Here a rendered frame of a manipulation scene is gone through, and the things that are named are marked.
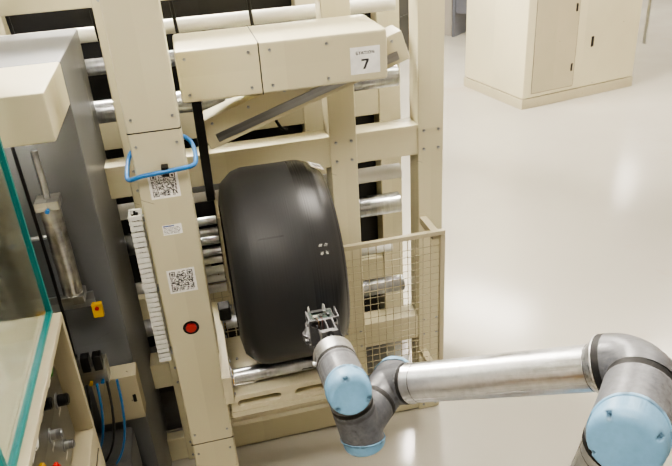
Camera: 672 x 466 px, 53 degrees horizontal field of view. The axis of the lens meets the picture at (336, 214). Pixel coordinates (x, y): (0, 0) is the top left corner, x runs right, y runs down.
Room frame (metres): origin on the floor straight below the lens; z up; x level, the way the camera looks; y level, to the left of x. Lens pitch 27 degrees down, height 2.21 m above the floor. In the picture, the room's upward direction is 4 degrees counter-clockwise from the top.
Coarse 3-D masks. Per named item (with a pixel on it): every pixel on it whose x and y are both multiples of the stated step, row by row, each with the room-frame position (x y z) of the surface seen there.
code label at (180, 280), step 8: (168, 272) 1.59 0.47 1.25; (176, 272) 1.60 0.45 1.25; (184, 272) 1.60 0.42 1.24; (192, 272) 1.61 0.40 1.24; (168, 280) 1.59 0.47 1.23; (176, 280) 1.60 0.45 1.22; (184, 280) 1.60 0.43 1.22; (192, 280) 1.61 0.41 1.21; (176, 288) 1.60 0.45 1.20; (184, 288) 1.60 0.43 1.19; (192, 288) 1.60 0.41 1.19
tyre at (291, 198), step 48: (240, 192) 1.65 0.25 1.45; (288, 192) 1.64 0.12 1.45; (240, 240) 1.53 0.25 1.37; (288, 240) 1.52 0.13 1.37; (336, 240) 1.56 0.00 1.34; (240, 288) 1.48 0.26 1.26; (288, 288) 1.47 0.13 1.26; (336, 288) 1.49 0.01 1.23; (240, 336) 1.56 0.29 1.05; (288, 336) 1.46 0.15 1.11
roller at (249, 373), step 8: (296, 360) 1.60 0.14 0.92; (304, 360) 1.60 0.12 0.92; (312, 360) 1.60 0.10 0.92; (240, 368) 1.58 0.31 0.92; (248, 368) 1.57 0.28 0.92; (256, 368) 1.57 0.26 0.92; (264, 368) 1.57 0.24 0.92; (272, 368) 1.57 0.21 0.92; (280, 368) 1.58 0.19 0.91; (288, 368) 1.58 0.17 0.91; (296, 368) 1.58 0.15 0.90; (304, 368) 1.59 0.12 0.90; (312, 368) 1.59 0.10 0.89; (240, 376) 1.55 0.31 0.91; (248, 376) 1.55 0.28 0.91; (256, 376) 1.56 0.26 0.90; (264, 376) 1.56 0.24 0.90; (272, 376) 1.57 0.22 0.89
